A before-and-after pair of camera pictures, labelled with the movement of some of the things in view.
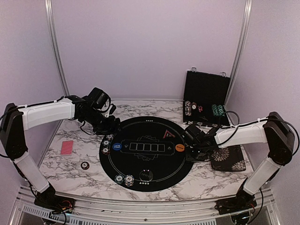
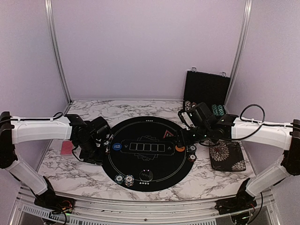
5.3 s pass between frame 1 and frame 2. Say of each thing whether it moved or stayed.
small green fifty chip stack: stayed
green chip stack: stayed
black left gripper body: moved
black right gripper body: moved
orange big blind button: stayed
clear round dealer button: stayed
